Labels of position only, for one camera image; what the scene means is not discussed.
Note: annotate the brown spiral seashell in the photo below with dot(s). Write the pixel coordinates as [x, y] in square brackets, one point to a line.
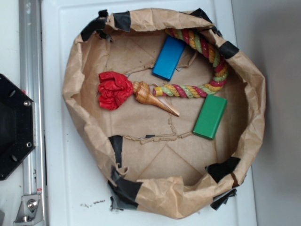
[144, 95]

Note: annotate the crumpled red paper ball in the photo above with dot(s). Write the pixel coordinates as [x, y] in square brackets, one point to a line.
[114, 89]

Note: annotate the brown paper bag bin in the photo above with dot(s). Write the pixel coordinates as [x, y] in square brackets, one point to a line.
[151, 158]

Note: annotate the blue wooden block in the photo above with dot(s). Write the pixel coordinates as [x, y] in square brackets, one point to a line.
[168, 58]

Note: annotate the green wooden block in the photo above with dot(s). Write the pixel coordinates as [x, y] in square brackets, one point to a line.
[210, 117]

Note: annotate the aluminium extrusion rail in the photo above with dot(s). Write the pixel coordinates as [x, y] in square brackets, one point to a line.
[34, 165]

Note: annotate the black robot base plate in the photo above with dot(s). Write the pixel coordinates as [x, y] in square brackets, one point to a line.
[16, 127]

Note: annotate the metal corner bracket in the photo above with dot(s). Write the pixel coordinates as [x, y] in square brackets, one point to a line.
[30, 211]

